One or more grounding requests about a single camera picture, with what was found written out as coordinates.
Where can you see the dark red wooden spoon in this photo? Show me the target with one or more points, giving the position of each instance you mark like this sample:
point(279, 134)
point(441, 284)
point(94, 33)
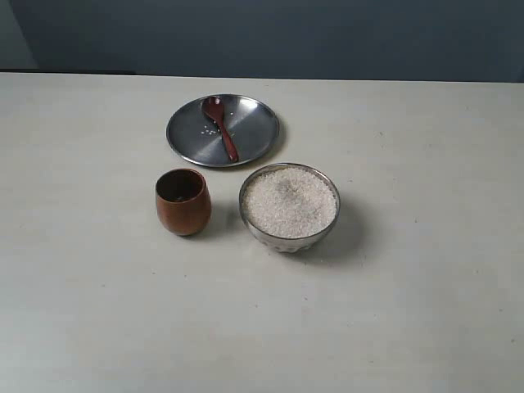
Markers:
point(213, 108)

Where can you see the glass bowl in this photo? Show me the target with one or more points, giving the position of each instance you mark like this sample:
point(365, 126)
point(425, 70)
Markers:
point(285, 244)

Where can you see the round steel plate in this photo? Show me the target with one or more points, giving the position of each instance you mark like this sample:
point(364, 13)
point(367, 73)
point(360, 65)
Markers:
point(255, 125)

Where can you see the brown wooden cup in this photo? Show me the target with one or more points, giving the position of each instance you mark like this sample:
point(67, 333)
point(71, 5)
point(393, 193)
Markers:
point(183, 203)

